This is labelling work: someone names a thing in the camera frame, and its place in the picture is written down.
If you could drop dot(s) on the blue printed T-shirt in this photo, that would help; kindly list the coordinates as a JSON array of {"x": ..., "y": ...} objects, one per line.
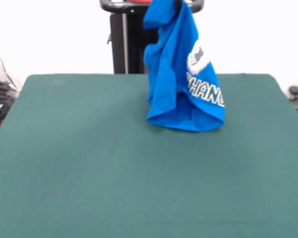
[{"x": 171, "y": 81}]

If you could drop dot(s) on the dark green table cloth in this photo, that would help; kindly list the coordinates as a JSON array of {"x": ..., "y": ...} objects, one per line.
[{"x": 89, "y": 173}]

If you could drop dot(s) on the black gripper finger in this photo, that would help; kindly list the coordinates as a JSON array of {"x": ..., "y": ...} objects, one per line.
[{"x": 178, "y": 5}]

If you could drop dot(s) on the black office chair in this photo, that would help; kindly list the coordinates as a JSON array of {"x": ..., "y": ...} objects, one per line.
[{"x": 295, "y": 90}]

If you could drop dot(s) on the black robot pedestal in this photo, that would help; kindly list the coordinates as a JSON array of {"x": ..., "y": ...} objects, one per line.
[{"x": 129, "y": 49}]

